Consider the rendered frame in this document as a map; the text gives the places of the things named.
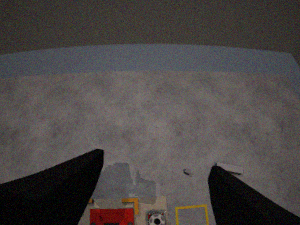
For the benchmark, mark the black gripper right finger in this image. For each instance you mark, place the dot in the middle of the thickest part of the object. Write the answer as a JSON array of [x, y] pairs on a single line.
[[236, 203]]

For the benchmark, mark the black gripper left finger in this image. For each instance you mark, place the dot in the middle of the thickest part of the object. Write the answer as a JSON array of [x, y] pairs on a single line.
[[54, 196]]

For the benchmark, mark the yellow rectangular outline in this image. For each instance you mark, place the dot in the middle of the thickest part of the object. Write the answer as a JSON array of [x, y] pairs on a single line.
[[188, 207]]

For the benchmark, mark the black toy wheel with grey hub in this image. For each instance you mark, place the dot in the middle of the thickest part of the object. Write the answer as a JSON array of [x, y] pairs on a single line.
[[154, 216]]

